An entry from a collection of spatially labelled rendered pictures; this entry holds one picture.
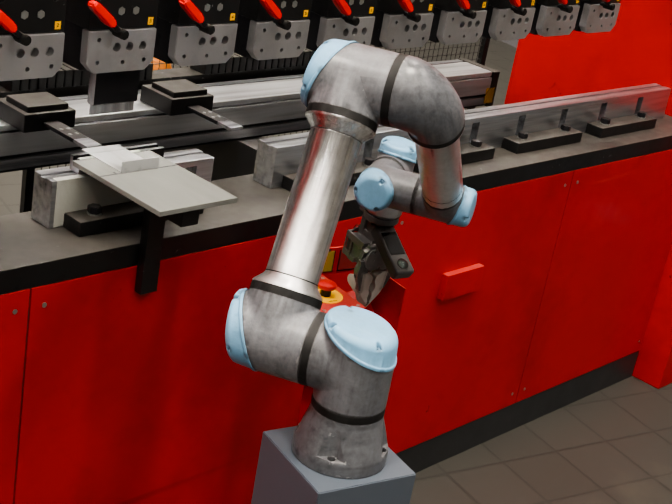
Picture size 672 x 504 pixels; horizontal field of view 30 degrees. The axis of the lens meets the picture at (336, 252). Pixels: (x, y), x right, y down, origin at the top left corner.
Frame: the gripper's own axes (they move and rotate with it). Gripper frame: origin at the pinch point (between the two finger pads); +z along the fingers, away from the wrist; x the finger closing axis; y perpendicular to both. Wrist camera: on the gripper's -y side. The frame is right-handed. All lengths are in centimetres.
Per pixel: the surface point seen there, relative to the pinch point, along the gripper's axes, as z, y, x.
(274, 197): -9.7, 30.0, 6.3
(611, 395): 79, 41, -149
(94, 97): -34, 29, 51
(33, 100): -24, 52, 53
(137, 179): -23, 16, 47
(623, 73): -13, 88, -161
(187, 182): -23.6, 13.3, 38.6
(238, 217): -10.3, 21.6, 20.1
